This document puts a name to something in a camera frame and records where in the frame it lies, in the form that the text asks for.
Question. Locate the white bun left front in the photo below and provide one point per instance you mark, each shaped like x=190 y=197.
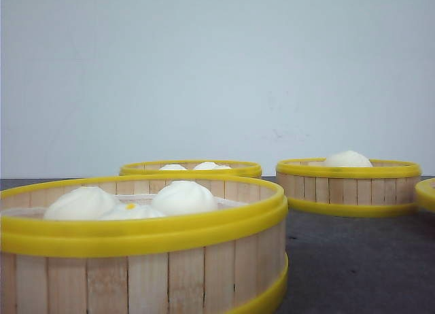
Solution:
x=83 y=203

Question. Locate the white bun right front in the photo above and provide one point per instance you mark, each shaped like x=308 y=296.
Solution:
x=184 y=197

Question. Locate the white bun far left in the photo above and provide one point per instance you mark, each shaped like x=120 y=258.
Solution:
x=172 y=167

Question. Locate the white bun right basket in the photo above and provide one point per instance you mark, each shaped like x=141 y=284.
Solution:
x=347 y=158

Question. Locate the white bun yellow dot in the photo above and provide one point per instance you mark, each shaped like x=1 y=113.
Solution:
x=131 y=211

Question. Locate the bamboo steamer basket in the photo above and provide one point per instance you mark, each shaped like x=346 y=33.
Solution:
x=227 y=261
x=385 y=189
x=226 y=167

